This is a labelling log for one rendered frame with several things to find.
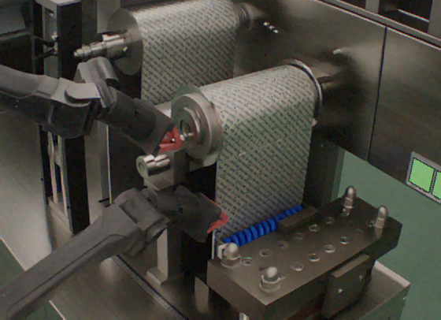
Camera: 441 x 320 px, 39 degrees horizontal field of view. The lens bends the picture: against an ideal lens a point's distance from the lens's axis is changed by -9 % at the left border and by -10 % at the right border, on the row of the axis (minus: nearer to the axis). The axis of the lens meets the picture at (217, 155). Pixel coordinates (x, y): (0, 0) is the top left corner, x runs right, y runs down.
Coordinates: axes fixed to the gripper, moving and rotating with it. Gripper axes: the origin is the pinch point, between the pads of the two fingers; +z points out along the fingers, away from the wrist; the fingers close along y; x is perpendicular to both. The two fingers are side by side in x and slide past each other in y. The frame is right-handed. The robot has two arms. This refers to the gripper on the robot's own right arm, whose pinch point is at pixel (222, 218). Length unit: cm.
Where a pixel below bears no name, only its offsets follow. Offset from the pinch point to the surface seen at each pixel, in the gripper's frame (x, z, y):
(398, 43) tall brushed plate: 44.4, 9.6, 12.6
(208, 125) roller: 15.5, -12.5, -1.4
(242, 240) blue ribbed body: -2.3, 4.1, 3.4
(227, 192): 5.2, -2.4, 0.2
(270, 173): 10.8, 6.6, 0.3
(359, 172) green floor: -1, 220, -104
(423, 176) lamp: 24.0, 20.1, 24.4
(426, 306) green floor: -31, 166, -10
